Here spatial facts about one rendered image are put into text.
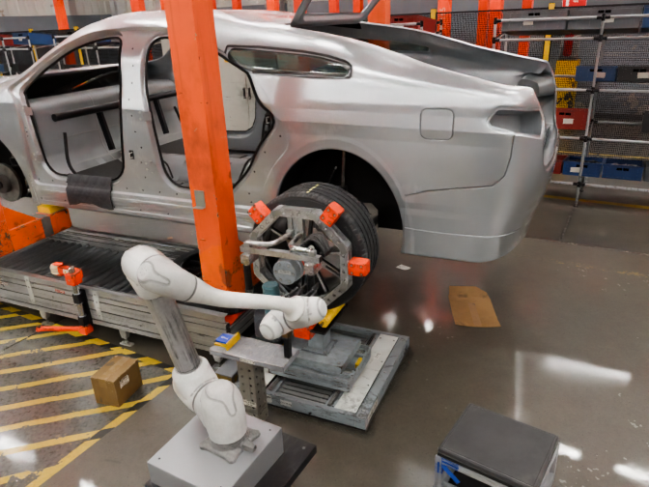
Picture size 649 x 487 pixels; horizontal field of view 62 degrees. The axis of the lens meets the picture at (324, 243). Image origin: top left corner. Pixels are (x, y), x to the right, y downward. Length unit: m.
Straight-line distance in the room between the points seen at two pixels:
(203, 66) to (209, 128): 0.29
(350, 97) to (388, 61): 0.26
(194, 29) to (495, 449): 2.22
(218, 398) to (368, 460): 0.96
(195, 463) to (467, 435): 1.11
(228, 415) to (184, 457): 0.28
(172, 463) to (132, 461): 0.70
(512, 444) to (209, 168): 1.86
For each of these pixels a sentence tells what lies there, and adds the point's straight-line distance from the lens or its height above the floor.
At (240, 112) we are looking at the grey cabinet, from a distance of 8.14.
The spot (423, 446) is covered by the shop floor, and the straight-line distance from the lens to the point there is 2.88.
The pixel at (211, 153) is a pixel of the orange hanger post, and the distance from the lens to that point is 2.75.
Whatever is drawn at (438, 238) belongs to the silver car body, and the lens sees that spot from 2.94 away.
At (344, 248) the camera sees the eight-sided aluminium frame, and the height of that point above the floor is 0.95.
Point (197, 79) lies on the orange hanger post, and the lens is 2.70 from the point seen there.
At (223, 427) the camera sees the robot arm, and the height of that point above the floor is 0.56.
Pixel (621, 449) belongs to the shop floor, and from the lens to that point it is 3.12.
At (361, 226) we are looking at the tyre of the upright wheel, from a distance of 2.67.
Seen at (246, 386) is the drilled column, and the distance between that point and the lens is 2.88.
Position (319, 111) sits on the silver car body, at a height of 1.51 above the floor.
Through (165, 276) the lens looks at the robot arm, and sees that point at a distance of 1.83.
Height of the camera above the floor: 1.97
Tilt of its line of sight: 23 degrees down
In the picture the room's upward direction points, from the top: 2 degrees counter-clockwise
